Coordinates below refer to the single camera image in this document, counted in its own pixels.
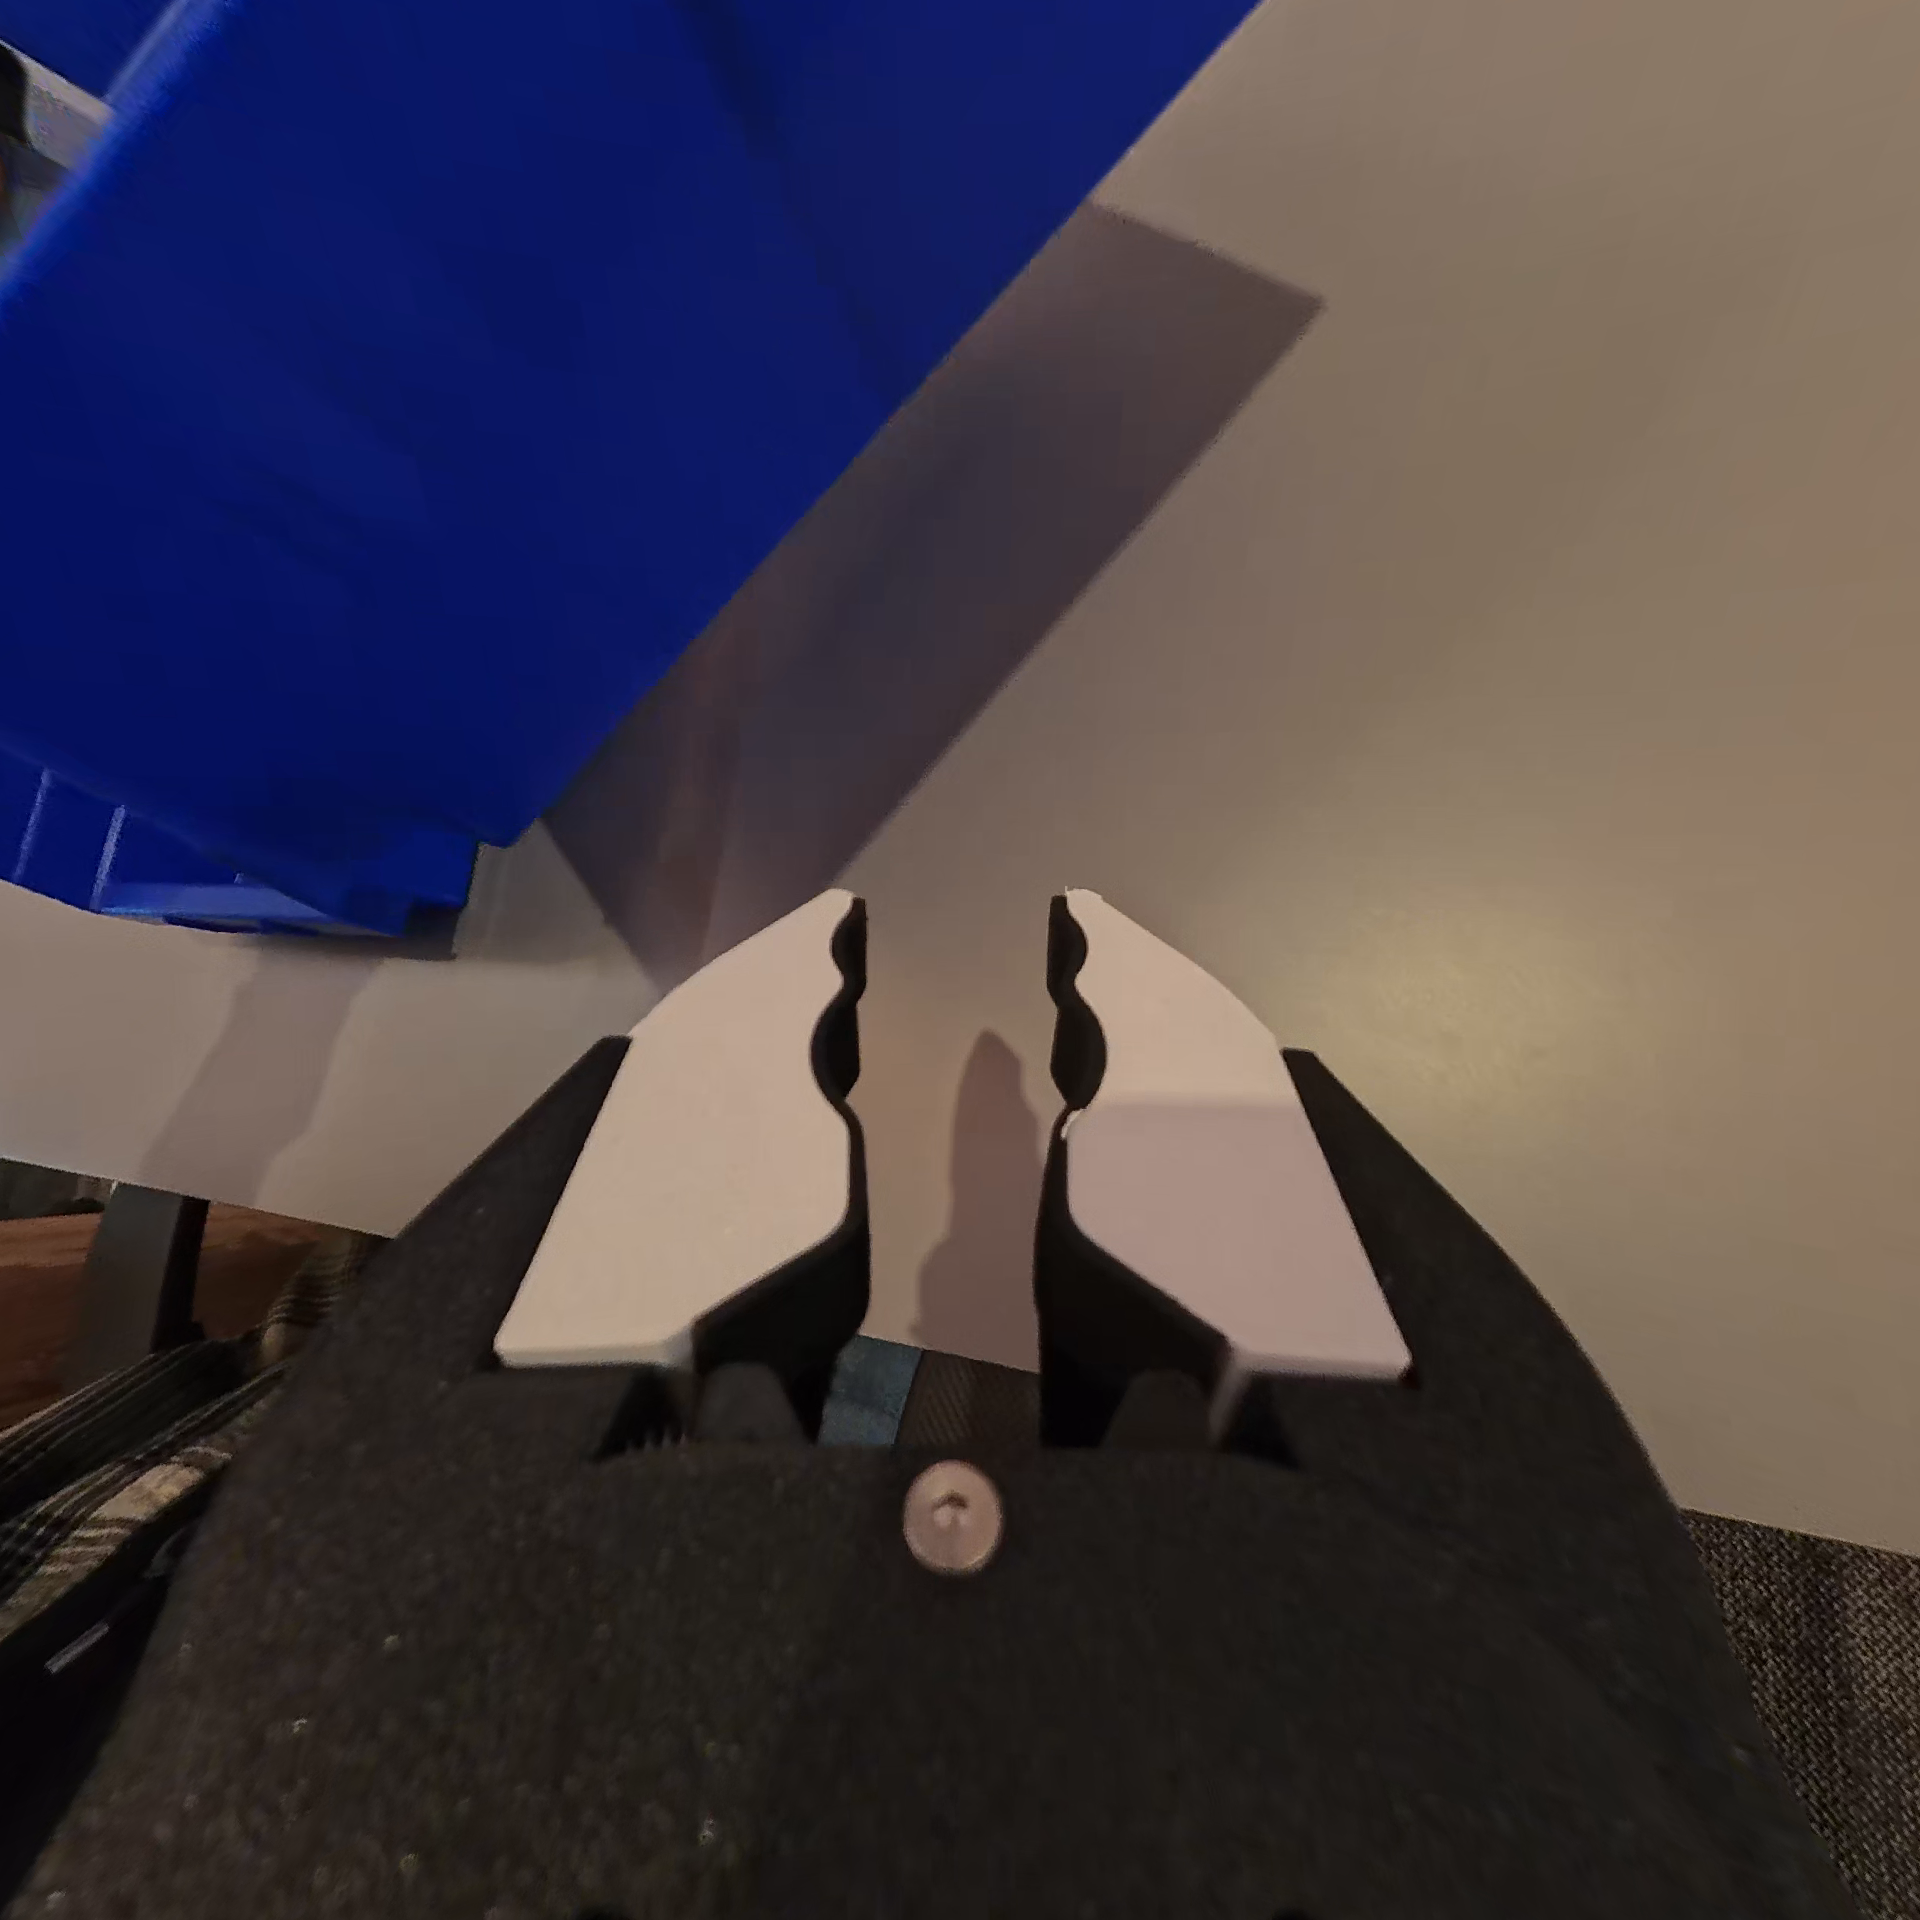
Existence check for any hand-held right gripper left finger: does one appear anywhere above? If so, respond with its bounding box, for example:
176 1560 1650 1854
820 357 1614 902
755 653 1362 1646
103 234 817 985
491 886 876 1374

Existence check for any blue plastic bin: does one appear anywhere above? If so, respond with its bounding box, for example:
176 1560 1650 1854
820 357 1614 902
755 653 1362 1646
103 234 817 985
0 0 1264 940

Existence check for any person's plaid shirt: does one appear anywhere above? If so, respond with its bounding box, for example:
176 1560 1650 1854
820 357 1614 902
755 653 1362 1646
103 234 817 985
0 1236 393 1653

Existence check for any grey table leg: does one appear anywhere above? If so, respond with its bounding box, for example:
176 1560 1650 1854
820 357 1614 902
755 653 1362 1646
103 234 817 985
87 1182 214 1360

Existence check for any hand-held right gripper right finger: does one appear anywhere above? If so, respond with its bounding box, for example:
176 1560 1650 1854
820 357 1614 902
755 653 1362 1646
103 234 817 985
1039 886 1416 1433

